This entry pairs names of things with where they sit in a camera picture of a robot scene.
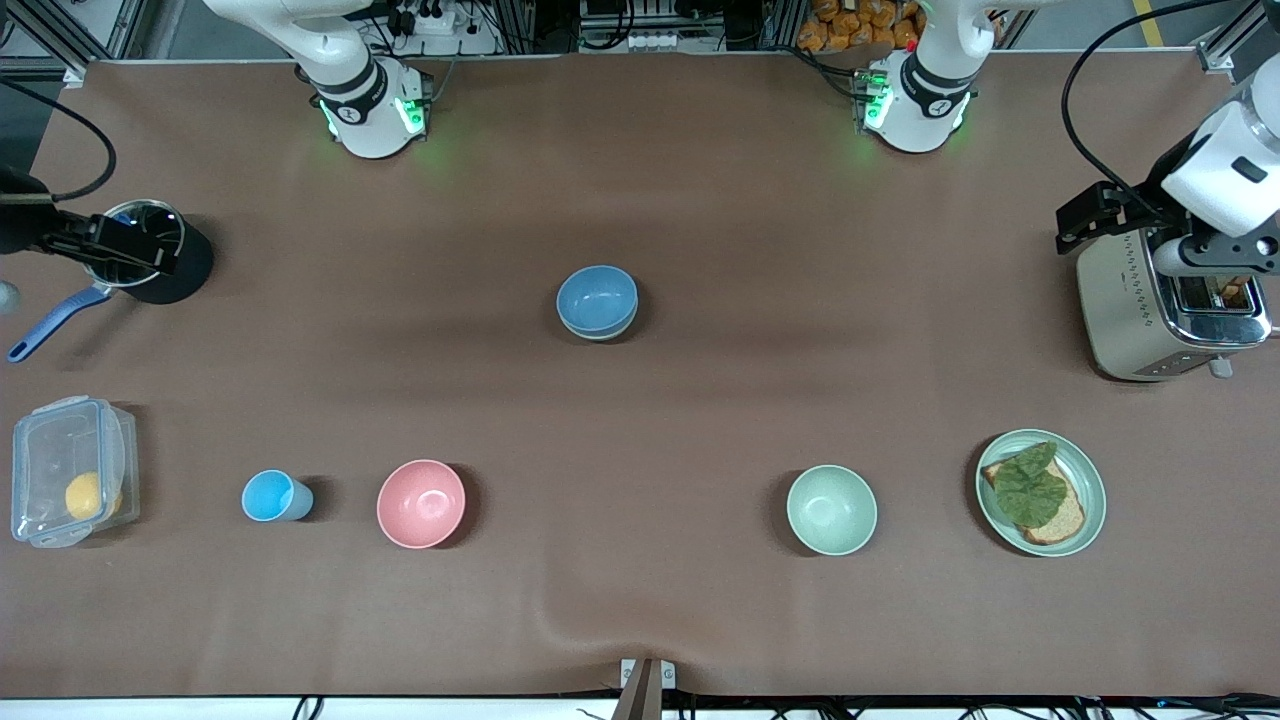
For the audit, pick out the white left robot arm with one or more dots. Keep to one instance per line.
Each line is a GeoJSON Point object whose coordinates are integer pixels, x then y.
{"type": "Point", "coordinates": [925, 100]}

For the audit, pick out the small white power strip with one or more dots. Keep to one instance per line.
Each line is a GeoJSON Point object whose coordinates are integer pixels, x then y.
{"type": "Point", "coordinates": [660, 42]}

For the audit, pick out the white power strip with plugs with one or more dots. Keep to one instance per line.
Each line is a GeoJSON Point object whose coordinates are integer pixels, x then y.
{"type": "Point", "coordinates": [440, 42]}

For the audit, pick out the yellow lemon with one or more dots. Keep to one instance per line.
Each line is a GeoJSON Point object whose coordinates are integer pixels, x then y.
{"type": "Point", "coordinates": [85, 496]}

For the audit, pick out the blue bowl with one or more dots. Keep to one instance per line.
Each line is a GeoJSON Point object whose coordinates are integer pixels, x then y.
{"type": "Point", "coordinates": [596, 298]}

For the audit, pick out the aluminium frame profile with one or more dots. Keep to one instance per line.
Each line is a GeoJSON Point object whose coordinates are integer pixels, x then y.
{"type": "Point", "coordinates": [1215, 58]}
{"type": "Point", "coordinates": [125, 30]}

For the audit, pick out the pink bowl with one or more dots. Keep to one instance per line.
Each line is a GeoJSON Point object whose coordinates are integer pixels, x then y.
{"type": "Point", "coordinates": [421, 504]}

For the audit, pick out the clear plastic lidded container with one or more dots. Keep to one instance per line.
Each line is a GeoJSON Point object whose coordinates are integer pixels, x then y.
{"type": "Point", "coordinates": [40, 445]}

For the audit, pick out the light green plate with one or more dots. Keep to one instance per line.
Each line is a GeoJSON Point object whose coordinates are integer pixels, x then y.
{"type": "Point", "coordinates": [1092, 480]}

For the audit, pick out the green lettuce leaf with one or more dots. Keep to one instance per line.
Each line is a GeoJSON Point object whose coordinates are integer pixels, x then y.
{"type": "Point", "coordinates": [1030, 490]}

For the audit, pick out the brown toast slice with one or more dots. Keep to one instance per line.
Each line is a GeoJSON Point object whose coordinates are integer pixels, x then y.
{"type": "Point", "coordinates": [1234, 292]}

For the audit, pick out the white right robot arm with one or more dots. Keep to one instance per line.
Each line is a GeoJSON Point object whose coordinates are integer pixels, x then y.
{"type": "Point", "coordinates": [365, 110]}

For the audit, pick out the brown post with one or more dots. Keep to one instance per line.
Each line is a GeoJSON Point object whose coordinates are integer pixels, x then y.
{"type": "Point", "coordinates": [640, 702]}

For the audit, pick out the glass lid with blue knob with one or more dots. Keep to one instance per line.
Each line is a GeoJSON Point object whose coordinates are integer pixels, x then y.
{"type": "Point", "coordinates": [150, 214]}

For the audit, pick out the beige and chrome toaster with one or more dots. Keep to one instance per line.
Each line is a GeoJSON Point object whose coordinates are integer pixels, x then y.
{"type": "Point", "coordinates": [1120, 320]}

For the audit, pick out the light blue cup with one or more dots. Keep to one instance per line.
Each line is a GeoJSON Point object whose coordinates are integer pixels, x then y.
{"type": "Point", "coordinates": [268, 496]}

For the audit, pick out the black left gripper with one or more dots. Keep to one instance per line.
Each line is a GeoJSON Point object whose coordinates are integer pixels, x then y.
{"type": "Point", "coordinates": [1138, 211]}

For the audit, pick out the brown table cloth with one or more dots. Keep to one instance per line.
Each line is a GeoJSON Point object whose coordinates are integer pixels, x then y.
{"type": "Point", "coordinates": [640, 150]}

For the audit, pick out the bread slice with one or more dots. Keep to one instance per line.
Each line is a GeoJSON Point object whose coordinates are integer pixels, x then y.
{"type": "Point", "coordinates": [1066, 522]}

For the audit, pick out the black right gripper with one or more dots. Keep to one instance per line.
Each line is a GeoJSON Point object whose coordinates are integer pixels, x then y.
{"type": "Point", "coordinates": [22, 225]}

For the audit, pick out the light green bowl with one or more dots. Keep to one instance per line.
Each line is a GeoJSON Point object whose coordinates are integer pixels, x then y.
{"type": "Point", "coordinates": [600, 335]}
{"type": "Point", "coordinates": [831, 510]}

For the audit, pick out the bag of orange snacks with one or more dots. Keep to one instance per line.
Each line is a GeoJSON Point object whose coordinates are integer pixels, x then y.
{"type": "Point", "coordinates": [850, 25]}

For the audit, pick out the small metal bracket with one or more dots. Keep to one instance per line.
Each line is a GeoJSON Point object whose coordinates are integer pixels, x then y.
{"type": "Point", "coordinates": [668, 675]}

